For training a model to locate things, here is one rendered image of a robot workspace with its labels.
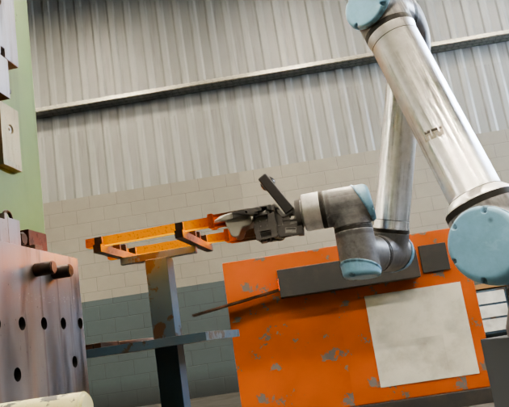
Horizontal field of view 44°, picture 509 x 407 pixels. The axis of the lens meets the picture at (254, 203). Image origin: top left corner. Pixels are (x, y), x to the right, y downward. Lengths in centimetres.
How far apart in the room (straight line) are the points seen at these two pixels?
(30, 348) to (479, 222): 87
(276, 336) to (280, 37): 592
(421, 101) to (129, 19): 900
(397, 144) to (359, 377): 330
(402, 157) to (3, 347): 98
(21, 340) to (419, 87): 93
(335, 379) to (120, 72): 646
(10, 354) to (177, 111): 837
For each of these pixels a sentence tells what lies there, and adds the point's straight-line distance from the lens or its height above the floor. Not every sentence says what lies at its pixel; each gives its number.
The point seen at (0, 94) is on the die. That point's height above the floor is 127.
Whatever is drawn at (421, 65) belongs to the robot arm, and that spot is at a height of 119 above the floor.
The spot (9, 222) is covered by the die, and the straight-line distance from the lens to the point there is 140.
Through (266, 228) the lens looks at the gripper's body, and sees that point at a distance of 151.
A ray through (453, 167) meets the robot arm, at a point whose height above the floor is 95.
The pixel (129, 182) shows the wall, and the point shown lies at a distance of 931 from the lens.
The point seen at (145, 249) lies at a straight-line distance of 184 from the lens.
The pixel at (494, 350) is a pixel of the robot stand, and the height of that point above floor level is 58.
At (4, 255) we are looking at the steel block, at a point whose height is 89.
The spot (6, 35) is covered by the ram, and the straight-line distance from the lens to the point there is 159.
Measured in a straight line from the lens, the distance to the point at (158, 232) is 158.
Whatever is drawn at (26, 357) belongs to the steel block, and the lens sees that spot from 127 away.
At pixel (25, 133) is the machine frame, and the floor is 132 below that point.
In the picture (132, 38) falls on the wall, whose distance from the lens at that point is 1007.
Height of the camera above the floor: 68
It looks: 12 degrees up
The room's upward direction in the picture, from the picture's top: 9 degrees counter-clockwise
